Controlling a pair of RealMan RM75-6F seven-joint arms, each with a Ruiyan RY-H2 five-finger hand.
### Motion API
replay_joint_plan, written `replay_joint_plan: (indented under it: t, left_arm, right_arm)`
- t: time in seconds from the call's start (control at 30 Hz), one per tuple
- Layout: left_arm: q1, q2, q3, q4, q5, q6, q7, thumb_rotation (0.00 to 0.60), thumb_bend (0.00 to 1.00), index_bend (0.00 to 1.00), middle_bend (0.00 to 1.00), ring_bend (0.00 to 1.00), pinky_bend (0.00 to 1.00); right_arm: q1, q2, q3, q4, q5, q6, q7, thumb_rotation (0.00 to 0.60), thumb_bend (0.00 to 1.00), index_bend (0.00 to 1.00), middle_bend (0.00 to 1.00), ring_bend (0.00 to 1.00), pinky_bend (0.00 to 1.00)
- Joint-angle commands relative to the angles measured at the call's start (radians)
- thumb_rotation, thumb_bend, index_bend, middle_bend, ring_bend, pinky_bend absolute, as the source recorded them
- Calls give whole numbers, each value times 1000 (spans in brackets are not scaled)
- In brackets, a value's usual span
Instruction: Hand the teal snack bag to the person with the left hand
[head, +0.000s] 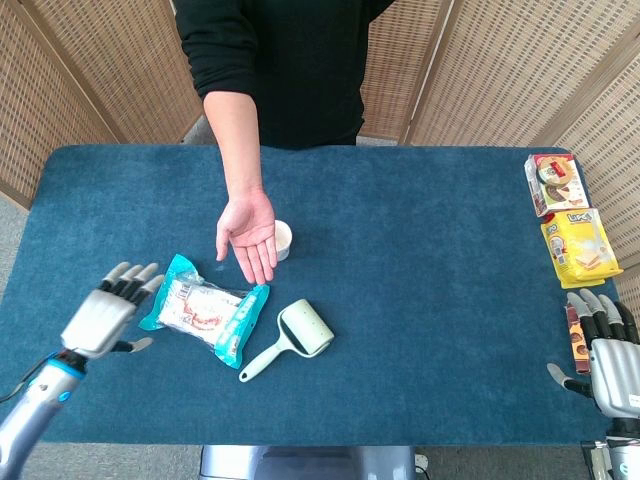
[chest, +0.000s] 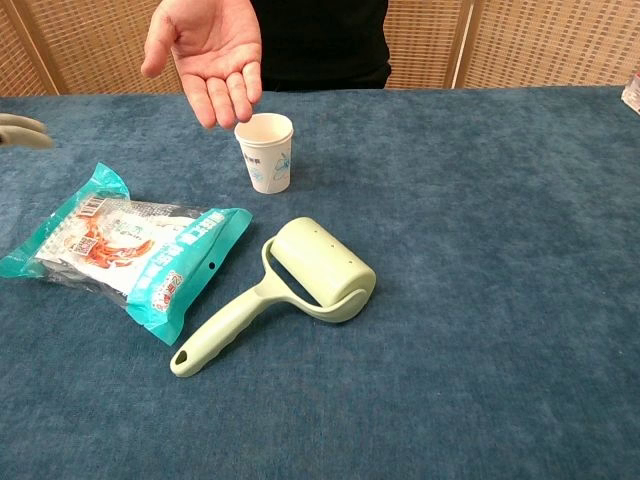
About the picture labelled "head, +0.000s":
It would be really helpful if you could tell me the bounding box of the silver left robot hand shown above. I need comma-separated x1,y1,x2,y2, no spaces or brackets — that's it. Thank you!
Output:
59,261,166,361

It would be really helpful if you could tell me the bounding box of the person's bare hand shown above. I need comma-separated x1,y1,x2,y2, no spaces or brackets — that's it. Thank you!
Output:
215,186,279,286

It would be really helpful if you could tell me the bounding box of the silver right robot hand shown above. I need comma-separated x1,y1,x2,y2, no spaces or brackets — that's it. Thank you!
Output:
546,288,640,425

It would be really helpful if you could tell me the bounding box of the teal snack package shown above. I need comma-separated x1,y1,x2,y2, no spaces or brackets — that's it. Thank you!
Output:
137,253,271,371

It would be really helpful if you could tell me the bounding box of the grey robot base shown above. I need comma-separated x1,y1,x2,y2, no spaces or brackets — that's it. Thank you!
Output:
198,444,431,480

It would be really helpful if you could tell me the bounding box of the person's bare forearm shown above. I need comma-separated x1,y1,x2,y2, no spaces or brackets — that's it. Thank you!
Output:
202,89,263,200

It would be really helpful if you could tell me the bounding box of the person's black sweater torso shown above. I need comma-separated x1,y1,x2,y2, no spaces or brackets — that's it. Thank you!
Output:
173,0,399,150

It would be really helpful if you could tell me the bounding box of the small white cup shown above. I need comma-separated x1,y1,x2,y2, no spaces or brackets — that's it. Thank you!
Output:
273,219,293,263

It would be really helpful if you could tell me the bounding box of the brown cookie box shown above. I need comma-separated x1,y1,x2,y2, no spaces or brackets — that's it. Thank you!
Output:
565,302,593,376

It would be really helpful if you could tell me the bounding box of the pale green lint roller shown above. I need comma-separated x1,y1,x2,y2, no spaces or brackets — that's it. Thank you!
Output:
238,298,336,384

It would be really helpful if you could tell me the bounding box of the yellow snack bag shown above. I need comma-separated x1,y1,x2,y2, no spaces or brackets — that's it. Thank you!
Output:
539,207,625,290

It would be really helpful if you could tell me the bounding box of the blue table mat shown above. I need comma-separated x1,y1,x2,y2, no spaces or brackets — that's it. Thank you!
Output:
0,144,629,447

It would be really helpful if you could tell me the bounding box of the red white snack box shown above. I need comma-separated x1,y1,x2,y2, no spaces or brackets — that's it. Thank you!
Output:
523,153,591,218

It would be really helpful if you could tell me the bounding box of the woven rattan folding screen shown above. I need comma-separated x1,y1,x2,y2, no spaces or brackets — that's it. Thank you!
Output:
0,0,640,311

